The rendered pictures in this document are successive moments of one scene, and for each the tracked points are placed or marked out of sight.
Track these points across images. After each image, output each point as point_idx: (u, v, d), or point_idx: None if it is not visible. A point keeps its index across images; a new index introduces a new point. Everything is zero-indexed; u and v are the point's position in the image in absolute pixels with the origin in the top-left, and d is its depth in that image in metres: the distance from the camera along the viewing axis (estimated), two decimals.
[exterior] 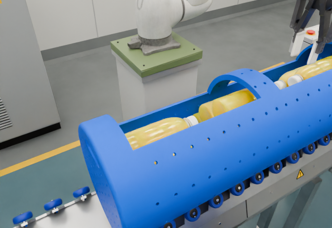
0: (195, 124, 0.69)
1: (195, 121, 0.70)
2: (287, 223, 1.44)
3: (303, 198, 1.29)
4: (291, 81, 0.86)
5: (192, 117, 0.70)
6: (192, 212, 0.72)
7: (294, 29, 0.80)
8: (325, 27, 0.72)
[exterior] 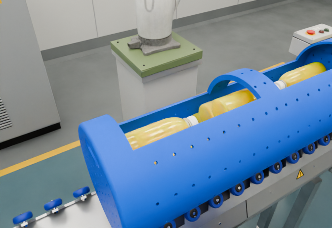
0: (195, 124, 0.69)
1: (195, 121, 0.70)
2: (287, 223, 1.44)
3: (303, 198, 1.29)
4: None
5: (192, 117, 0.70)
6: (192, 212, 0.72)
7: None
8: None
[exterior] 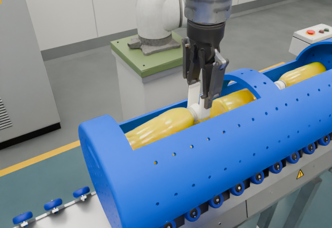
0: None
1: None
2: (287, 223, 1.44)
3: (303, 198, 1.29)
4: None
5: (196, 105, 0.68)
6: (192, 212, 0.72)
7: (187, 80, 0.68)
8: (208, 82, 0.61)
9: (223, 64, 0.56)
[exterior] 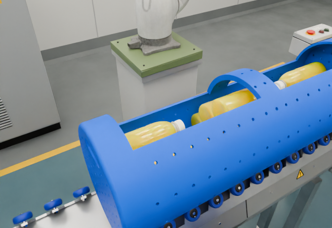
0: None
1: None
2: (287, 223, 1.44)
3: (303, 198, 1.29)
4: None
5: None
6: (192, 212, 0.72)
7: None
8: None
9: None
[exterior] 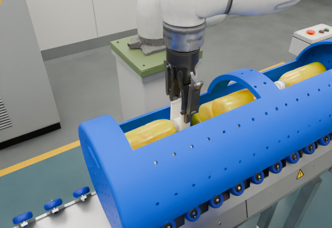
0: None
1: None
2: (287, 223, 1.44)
3: (303, 198, 1.29)
4: None
5: None
6: (192, 212, 0.72)
7: (170, 97, 0.76)
8: (186, 100, 0.69)
9: (197, 86, 0.63)
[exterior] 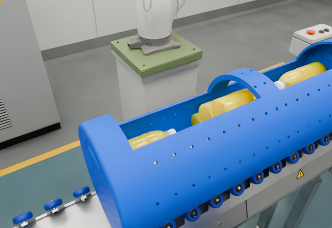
0: None
1: None
2: (287, 223, 1.44)
3: (303, 198, 1.29)
4: None
5: None
6: (192, 212, 0.72)
7: None
8: None
9: None
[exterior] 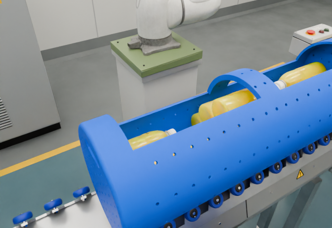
0: None
1: None
2: (287, 223, 1.44)
3: (303, 198, 1.29)
4: None
5: None
6: (192, 212, 0.72)
7: None
8: None
9: None
